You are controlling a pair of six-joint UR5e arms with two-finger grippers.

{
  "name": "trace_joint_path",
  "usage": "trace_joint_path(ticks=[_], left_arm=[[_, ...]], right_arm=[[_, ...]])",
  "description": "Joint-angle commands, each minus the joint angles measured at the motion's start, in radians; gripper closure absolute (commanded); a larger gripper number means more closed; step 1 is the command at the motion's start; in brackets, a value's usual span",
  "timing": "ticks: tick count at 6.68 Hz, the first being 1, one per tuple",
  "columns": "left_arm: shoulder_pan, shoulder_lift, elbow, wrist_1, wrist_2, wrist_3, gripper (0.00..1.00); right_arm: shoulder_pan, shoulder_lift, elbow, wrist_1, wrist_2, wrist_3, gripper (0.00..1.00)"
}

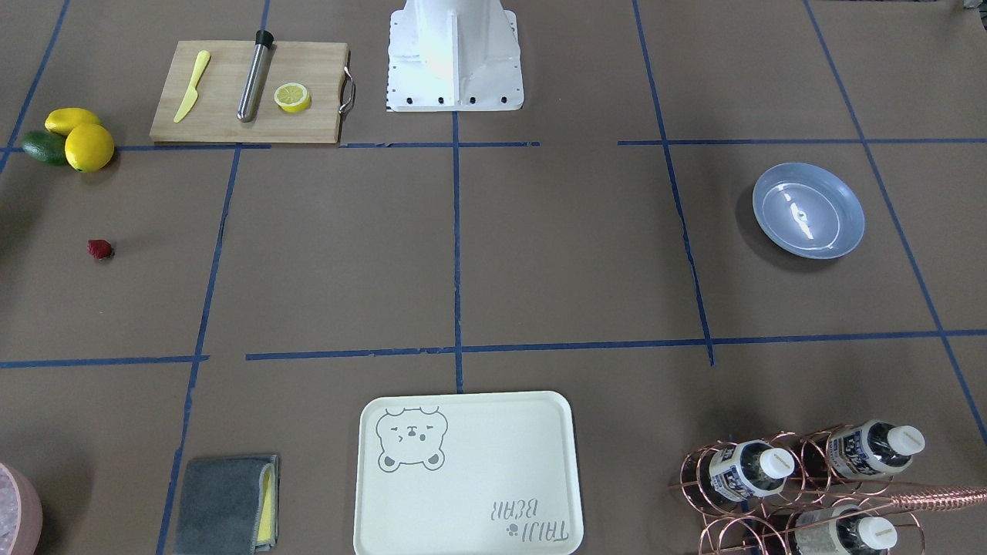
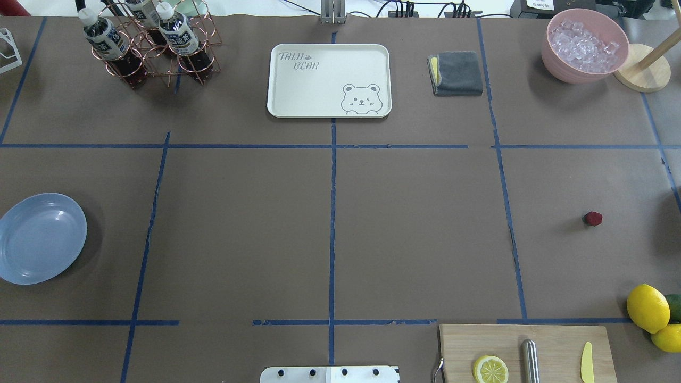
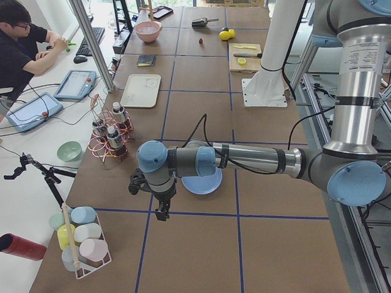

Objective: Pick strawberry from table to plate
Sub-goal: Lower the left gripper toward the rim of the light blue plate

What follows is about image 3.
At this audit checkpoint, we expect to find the left tea bottle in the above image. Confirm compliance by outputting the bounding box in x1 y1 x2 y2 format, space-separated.
92 118 107 138

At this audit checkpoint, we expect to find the pink cup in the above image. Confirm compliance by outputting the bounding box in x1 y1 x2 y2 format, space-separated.
79 239 108 262

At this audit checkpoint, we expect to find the black computer mouse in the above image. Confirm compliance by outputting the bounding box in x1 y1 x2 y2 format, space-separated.
73 55 88 64

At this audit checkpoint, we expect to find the yellow plastic knife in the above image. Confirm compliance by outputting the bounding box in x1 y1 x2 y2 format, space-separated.
233 45 257 49

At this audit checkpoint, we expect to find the grey folded cloth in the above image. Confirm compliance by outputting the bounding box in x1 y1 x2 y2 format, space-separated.
137 54 156 67

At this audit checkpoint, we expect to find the teach pendant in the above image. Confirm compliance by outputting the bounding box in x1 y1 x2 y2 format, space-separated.
54 70 97 100
5 92 63 132

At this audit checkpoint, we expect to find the seated person in black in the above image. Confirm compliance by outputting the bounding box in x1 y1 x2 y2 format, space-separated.
1 1 68 102

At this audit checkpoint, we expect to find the mint cup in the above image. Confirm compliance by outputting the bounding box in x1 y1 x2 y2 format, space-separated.
49 212 65 231

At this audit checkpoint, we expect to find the copper wire bottle rack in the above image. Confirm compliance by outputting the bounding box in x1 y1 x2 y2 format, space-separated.
87 94 134 162

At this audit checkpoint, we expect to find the black keyboard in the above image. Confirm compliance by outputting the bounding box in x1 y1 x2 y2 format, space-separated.
75 27 106 57

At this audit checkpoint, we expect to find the red cylinder bottle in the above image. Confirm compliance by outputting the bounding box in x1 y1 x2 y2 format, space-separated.
1 233 46 261

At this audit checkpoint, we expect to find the wooden cutting board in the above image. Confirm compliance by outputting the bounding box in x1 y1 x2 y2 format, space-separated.
228 43 262 72

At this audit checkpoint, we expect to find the white wire cup rack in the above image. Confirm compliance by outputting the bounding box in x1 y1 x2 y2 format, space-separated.
62 203 112 280

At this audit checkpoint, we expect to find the far teach pendant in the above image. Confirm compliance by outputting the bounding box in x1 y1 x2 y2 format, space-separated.
54 70 97 100

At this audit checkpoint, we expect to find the wooden stand with pole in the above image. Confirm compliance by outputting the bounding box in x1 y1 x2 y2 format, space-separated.
136 0 155 25

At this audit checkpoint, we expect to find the near teach pendant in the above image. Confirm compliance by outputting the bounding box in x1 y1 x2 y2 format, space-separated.
5 92 63 132

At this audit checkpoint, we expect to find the white cup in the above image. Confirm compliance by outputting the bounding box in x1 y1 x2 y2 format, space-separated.
74 223 102 242

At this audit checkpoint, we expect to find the large yellow lemon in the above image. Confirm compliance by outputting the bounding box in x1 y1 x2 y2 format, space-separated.
219 31 231 41

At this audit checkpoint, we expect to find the aluminium frame post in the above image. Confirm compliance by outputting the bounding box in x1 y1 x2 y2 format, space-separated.
69 0 115 93

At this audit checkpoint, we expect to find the light blue cup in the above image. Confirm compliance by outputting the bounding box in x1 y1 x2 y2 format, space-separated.
62 246 87 272

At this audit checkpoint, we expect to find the cream bear tray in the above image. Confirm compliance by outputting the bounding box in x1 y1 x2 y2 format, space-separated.
120 74 161 108

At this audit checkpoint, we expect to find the back tea bottle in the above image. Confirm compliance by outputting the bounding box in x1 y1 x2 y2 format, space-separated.
112 102 126 129

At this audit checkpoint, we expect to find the blue round plate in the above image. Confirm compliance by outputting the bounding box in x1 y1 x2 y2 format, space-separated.
181 168 222 195

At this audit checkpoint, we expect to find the front tea bottle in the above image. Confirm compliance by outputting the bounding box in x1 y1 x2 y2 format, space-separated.
107 126 125 156

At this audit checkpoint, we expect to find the yellow cup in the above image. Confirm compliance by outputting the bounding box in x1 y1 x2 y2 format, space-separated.
57 224 70 250

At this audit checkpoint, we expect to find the black tripod camera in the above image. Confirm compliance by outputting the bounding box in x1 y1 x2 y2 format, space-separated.
3 153 76 207

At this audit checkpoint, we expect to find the green bowl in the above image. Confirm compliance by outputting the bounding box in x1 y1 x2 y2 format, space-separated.
57 141 82 162

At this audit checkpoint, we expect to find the green clip toy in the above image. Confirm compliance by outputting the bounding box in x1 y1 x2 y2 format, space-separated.
65 40 77 52

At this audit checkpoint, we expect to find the tea bottle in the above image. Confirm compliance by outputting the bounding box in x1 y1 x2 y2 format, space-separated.
107 126 125 156
112 102 126 129
92 118 107 138

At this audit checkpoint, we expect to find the small yellow lemon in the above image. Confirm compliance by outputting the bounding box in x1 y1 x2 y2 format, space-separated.
228 29 235 38

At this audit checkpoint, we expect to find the pink bowl with ice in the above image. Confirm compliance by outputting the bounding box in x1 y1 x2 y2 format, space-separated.
134 21 162 43

